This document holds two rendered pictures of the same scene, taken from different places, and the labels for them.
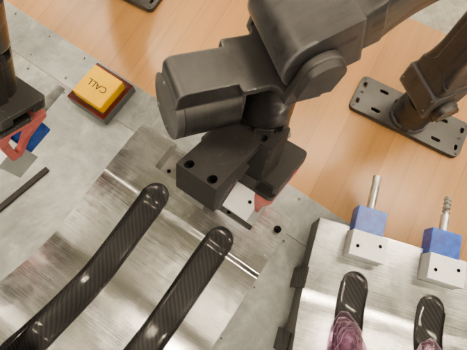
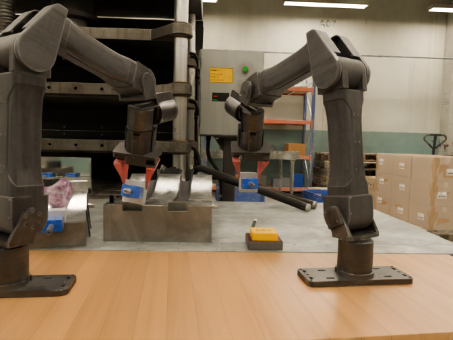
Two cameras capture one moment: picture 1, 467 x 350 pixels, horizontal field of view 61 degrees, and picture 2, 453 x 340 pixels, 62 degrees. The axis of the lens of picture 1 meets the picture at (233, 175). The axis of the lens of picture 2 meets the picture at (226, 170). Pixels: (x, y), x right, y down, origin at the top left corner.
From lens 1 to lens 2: 1.12 m
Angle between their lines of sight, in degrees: 100
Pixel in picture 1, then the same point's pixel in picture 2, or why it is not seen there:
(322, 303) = (73, 211)
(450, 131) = not seen: outside the picture
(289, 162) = (119, 147)
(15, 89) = (241, 148)
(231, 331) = not seen: hidden behind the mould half
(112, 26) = (309, 263)
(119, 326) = (162, 189)
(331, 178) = (77, 257)
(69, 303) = (185, 189)
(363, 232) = (58, 210)
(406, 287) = not seen: hidden behind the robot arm
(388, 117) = (32, 278)
